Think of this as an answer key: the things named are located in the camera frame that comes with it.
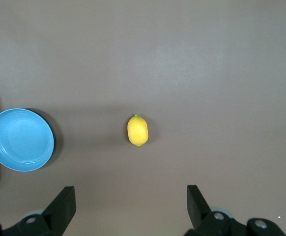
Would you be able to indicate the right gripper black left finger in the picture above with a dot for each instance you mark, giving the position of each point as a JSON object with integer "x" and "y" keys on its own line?
{"x": 57, "y": 216}

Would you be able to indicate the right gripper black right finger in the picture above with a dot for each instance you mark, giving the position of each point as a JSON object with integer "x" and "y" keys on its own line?
{"x": 202, "y": 218}

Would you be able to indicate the yellow lemon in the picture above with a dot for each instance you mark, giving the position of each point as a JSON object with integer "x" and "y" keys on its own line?
{"x": 138, "y": 131}

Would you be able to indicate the blue plate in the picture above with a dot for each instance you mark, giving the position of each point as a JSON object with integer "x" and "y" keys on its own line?
{"x": 20, "y": 140}

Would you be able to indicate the brown table cover sheet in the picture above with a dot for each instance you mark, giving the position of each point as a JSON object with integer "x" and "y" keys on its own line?
{"x": 207, "y": 73}

